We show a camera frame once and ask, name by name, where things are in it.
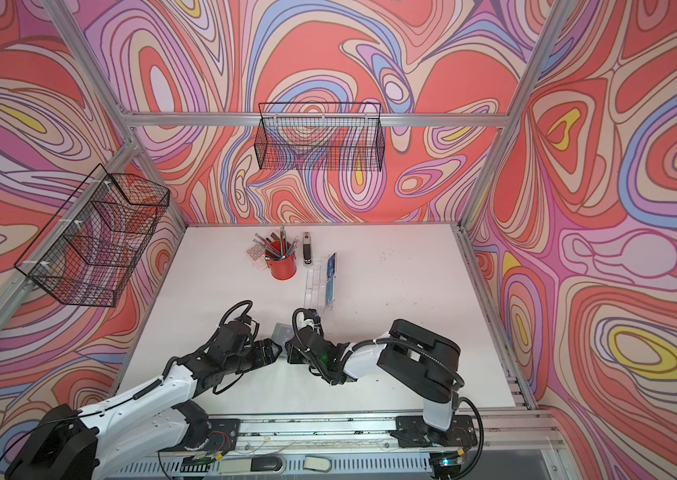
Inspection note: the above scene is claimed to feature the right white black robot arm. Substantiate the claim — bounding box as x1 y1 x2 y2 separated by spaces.
286 308 483 451

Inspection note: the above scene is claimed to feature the mint green card wallet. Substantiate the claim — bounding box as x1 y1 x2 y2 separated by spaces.
270 323 294 347

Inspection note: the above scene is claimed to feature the black wire basket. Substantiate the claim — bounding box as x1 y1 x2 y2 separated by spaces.
14 164 170 308
254 101 386 172

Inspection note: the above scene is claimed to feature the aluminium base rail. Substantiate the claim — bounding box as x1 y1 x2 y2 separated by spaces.
106 411 580 479

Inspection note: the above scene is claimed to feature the back black wire basket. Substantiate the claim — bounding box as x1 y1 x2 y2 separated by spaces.
254 101 386 172

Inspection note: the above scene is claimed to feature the red pen cup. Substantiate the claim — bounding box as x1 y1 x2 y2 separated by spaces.
266 241 296 281

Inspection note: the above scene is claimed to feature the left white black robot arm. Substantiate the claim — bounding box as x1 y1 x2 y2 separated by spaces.
4 300 282 479

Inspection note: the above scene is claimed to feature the pink calculator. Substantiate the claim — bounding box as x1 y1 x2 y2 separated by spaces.
246 242 266 262

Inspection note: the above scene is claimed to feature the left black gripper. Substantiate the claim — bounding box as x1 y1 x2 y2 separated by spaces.
223 337 286 377

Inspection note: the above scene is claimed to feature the clear acrylic card holder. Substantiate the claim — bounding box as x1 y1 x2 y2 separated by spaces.
304 254 334 314

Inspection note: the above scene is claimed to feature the left black wire basket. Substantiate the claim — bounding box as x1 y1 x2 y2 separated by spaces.
14 164 170 308

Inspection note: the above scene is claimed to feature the blue VIP card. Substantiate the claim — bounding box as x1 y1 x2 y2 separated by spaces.
326 253 336 280

